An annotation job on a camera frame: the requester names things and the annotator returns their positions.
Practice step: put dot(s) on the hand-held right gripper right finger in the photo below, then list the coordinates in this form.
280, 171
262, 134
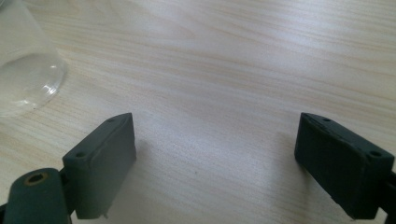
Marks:
342, 168

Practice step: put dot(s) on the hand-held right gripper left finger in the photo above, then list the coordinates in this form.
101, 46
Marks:
99, 161

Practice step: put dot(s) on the clear plastic cup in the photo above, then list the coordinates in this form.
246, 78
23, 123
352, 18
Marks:
25, 62

